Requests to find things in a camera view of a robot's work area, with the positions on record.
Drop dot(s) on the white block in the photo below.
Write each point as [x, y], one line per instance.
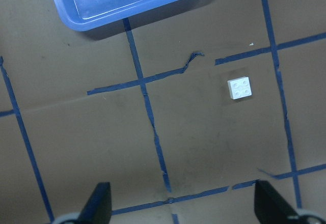
[239, 88]

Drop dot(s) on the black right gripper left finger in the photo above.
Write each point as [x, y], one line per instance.
[98, 208]

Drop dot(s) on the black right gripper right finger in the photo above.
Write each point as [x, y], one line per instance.
[271, 208]

